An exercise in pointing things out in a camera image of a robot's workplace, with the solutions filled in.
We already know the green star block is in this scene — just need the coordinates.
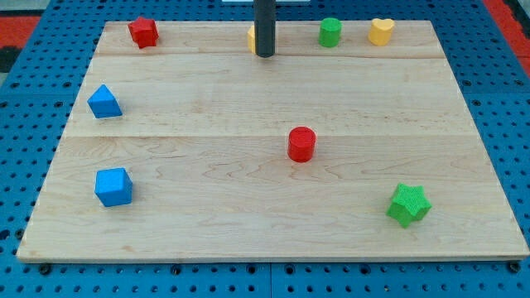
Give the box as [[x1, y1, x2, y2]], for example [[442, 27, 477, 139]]
[[386, 183, 432, 228]]

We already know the red star block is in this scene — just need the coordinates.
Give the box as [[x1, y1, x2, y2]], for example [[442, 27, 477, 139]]
[[128, 17, 159, 49]]

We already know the red cylinder block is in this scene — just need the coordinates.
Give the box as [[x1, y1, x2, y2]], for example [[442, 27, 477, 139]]
[[287, 127, 316, 163]]

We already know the wooden board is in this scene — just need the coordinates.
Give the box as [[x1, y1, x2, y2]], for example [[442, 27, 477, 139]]
[[17, 21, 529, 263]]

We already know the yellow block behind rod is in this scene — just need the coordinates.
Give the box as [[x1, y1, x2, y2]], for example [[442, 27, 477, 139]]
[[247, 25, 256, 54]]

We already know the green cylinder block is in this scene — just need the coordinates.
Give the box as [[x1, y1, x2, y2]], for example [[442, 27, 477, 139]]
[[318, 17, 342, 48]]

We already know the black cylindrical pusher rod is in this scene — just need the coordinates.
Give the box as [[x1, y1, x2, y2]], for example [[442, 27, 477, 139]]
[[253, 0, 276, 58]]

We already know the blue cube block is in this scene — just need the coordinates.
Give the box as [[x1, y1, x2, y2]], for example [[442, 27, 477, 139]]
[[94, 167, 133, 207]]

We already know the yellow heart block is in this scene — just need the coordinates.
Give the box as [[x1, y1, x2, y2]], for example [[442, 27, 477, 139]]
[[368, 18, 395, 46]]

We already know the blue triangular prism block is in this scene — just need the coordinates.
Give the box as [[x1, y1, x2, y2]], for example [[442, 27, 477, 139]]
[[87, 84, 123, 118]]

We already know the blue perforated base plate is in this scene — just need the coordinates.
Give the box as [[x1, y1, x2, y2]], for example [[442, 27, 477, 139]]
[[1, 1, 529, 297]]

